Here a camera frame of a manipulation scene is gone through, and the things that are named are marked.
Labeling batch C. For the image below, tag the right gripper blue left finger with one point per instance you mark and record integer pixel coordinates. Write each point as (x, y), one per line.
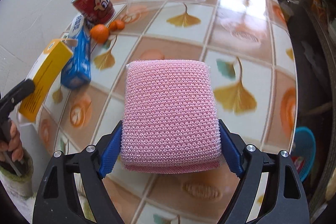
(109, 147)

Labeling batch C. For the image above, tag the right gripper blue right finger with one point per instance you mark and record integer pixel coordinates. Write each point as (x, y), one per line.
(233, 148)

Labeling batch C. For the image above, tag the orange white medicine box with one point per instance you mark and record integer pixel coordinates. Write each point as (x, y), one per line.
(44, 72)

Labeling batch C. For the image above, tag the pink mesh sponge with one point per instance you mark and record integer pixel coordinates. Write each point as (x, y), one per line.
(170, 122)

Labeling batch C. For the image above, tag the blue white toothpaste box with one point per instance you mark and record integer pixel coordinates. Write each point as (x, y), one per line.
(77, 72)

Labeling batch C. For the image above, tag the person's left hand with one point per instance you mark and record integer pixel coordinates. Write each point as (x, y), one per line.
(14, 145)

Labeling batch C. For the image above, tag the blue plastic basket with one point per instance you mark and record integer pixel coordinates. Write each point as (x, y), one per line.
(303, 151)

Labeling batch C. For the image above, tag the red milk drink can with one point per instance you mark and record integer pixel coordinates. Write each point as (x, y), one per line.
(95, 11)

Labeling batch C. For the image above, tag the small orange peel piece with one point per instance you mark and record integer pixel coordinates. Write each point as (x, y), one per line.
(116, 25)

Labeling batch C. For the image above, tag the tiled pattern table cover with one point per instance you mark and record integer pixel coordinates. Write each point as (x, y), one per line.
(245, 43)

